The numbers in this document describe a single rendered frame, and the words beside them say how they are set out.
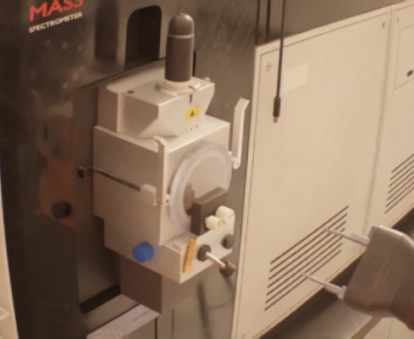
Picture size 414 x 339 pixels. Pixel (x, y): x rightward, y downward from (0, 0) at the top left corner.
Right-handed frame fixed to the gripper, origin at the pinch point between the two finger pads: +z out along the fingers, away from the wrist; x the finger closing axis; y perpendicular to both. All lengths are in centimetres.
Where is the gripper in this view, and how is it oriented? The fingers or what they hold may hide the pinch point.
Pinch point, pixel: (313, 252)
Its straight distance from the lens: 77.9
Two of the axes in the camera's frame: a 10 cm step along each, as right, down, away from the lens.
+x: -4.5, 8.7, -1.8
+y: -4.0, -3.8, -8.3
